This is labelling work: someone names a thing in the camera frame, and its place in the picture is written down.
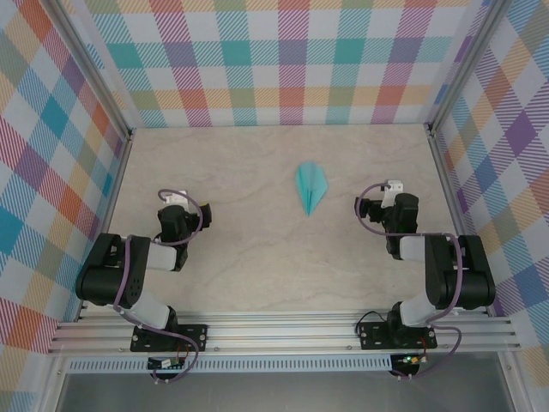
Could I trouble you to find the light blue paper sheet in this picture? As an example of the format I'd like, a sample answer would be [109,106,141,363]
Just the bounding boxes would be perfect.
[295,160,330,217]

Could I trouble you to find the small black circuit board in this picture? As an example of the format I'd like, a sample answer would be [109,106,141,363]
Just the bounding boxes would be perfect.
[148,358,185,371]

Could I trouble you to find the grey metal panel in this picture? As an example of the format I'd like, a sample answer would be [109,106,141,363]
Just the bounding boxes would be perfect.
[55,371,516,412]

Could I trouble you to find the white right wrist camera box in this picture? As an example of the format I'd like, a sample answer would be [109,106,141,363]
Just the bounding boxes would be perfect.
[383,179,405,207]

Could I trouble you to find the aluminium side rail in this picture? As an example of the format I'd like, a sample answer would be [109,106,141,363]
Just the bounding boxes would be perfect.
[426,124,490,317]
[75,128,136,323]

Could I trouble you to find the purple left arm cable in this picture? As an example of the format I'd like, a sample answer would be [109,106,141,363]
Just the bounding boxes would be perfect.
[113,187,203,384]

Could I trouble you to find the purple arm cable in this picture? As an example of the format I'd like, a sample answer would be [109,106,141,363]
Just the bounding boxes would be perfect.
[357,183,464,383]
[113,187,203,384]

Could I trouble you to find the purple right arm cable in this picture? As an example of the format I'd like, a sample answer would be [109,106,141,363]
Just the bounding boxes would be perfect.
[357,183,464,383]

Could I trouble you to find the thin black wire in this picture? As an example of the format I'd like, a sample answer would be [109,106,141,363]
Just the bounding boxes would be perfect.
[356,310,390,336]

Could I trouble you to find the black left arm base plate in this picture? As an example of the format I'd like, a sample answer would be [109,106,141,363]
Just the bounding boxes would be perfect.
[130,324,209,354]

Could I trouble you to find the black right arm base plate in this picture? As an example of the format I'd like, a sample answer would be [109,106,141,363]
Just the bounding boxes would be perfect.
[359,321,438,351]

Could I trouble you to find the long aluminium rail beam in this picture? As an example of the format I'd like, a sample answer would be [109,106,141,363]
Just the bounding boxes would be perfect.
[46,311,522,355]

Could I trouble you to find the aluminium corner post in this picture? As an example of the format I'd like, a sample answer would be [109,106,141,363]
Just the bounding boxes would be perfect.
[49,0,135,141]
[424,0,505,134]

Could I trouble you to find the perforated grey cable tray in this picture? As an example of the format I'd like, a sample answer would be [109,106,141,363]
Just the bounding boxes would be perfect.
[67,354,430,373]

